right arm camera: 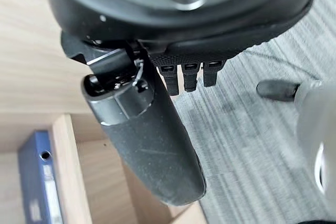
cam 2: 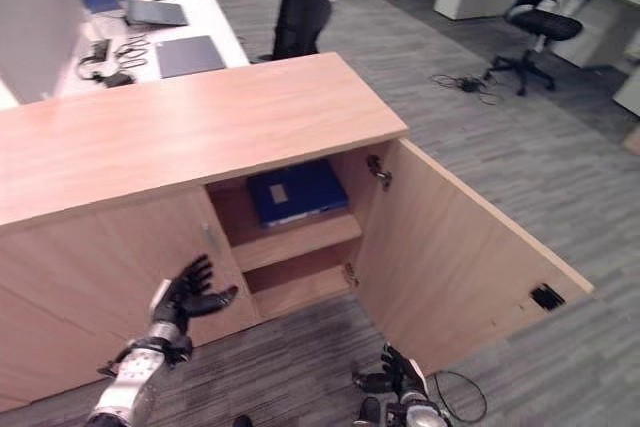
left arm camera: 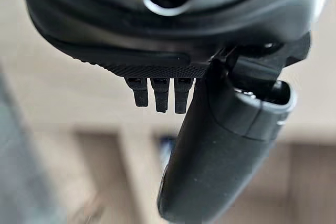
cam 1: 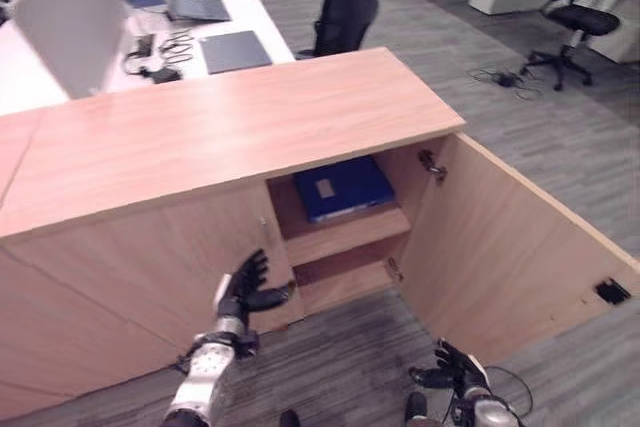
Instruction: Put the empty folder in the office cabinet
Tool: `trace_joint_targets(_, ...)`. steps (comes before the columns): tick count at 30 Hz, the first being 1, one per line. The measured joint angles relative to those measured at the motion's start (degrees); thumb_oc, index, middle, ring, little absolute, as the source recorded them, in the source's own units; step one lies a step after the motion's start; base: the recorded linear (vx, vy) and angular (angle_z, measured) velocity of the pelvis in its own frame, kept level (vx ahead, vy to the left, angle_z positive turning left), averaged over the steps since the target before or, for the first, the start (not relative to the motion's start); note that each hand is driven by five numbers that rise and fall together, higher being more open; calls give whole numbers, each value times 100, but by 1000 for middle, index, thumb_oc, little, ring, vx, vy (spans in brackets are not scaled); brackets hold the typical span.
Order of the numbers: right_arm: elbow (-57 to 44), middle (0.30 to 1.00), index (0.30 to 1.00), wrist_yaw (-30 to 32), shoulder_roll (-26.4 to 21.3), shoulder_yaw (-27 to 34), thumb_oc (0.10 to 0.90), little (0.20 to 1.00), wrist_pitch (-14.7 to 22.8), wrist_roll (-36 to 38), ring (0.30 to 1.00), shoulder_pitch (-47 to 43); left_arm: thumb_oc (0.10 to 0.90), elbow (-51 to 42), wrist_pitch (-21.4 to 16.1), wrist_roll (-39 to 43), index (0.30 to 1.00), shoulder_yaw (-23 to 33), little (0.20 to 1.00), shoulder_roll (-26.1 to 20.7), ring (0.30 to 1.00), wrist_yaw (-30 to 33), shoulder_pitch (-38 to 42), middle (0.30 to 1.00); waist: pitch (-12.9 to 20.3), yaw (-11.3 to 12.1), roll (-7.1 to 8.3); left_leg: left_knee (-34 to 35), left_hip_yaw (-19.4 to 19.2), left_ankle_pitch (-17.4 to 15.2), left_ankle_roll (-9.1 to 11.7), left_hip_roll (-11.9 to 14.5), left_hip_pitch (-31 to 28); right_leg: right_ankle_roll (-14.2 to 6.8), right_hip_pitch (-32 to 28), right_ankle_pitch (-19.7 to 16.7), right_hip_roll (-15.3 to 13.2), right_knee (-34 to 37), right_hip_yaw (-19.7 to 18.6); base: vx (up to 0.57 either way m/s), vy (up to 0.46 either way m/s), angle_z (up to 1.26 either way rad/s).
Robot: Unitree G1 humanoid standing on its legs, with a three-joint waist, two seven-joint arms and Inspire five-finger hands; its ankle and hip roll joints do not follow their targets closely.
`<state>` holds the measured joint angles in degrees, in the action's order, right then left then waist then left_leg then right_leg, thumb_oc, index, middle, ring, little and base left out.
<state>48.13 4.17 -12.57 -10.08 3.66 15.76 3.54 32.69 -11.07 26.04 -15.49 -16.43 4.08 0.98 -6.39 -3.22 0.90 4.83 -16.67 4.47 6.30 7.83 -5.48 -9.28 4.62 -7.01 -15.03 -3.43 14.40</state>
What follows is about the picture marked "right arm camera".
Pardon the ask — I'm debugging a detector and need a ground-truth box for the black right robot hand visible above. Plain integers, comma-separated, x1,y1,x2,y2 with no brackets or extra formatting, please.
44,0,319,207

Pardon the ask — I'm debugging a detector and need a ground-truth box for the blue lever arch folder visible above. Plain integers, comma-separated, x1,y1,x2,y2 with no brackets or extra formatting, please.
17,130,64,224

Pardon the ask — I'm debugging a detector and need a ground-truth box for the light wooden office cabinet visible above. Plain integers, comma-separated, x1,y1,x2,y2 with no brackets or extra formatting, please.
0,0,208,224

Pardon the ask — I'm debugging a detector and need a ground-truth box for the dark robot foot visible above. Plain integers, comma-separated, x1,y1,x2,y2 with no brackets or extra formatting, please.
256,80,300,102

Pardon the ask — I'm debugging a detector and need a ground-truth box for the silver robot leg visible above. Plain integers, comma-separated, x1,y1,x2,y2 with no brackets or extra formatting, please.
293,80,336,196

